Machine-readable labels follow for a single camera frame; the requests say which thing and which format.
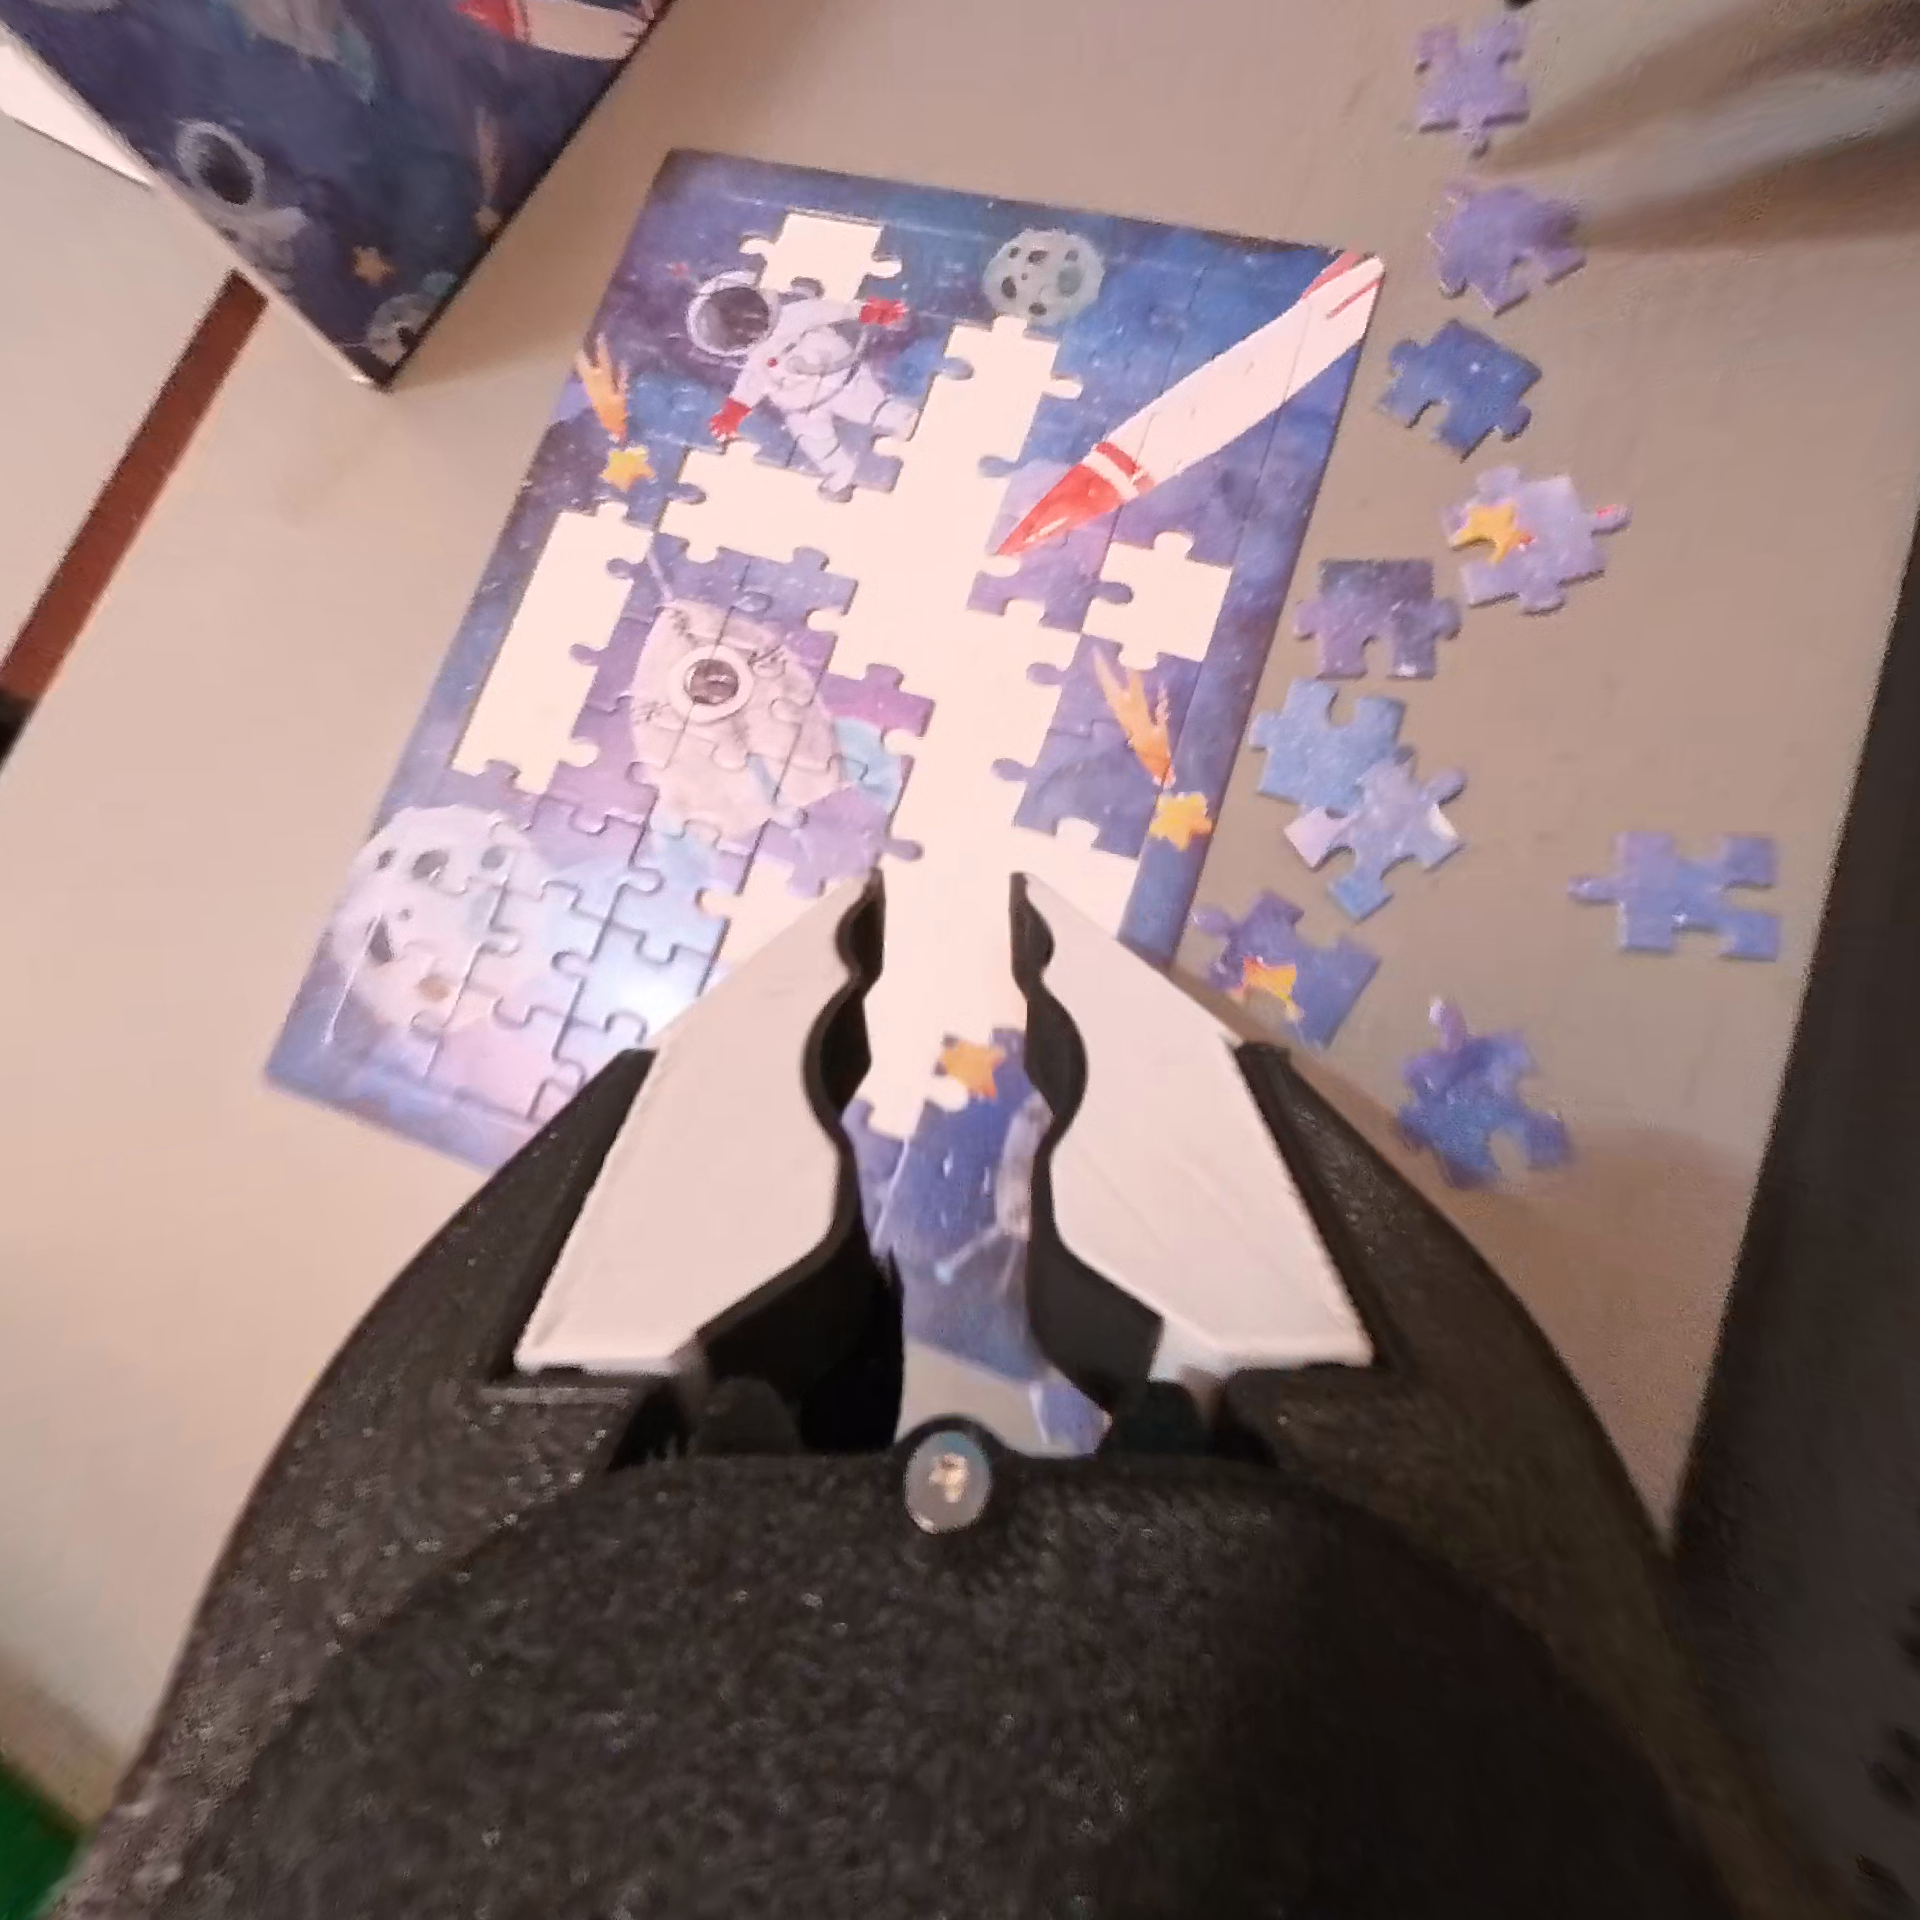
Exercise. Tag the space puzzle board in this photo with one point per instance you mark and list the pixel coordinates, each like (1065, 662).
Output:
(1276, 600)

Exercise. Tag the grey desk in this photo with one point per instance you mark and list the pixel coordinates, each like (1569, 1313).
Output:
(182, 751)

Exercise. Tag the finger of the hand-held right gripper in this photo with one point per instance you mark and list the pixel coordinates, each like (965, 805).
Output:
(1757, 107)
(1757, 196)

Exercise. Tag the green plastic bin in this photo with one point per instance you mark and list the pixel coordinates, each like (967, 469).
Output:
(30, 1845)

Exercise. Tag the puzzle pieces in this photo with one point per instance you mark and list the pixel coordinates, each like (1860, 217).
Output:
(1358, 615)

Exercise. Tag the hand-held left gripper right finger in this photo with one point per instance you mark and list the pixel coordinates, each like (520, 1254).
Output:
(1214, 1200)

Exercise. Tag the illustrated puzzle box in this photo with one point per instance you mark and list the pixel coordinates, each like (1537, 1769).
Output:
(375, 149)

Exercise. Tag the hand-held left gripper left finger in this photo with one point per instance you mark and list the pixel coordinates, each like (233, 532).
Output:
(691, 1200)

